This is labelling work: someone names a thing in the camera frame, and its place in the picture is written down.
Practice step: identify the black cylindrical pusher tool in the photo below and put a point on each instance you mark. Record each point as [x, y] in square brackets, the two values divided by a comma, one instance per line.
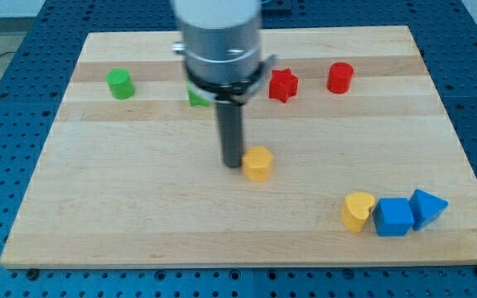
[230, 124]

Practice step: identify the yellow hexagon block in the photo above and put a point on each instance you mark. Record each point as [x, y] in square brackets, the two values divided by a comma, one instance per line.
[257, 164]

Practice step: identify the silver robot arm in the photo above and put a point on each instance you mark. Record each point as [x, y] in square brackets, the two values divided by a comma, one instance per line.
[223, 62]

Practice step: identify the blue triangle block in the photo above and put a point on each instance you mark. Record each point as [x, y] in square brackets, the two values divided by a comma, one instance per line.
[426, 208]

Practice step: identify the green star block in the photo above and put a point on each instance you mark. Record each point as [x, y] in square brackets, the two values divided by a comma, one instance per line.
[194, 98]

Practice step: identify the red star block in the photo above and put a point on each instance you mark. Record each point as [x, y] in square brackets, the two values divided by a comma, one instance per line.
[283, 85]

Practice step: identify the green cylinder block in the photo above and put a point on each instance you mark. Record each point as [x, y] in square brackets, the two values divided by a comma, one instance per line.
[120, 83]

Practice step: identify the red cylinder block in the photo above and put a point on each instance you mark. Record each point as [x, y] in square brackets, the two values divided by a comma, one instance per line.
[339, 77]

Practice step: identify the yellow heart block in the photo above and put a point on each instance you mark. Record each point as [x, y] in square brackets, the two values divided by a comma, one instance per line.
[356, 210]

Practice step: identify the blue cube block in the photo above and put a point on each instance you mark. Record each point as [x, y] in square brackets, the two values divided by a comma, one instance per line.
[392, 217]

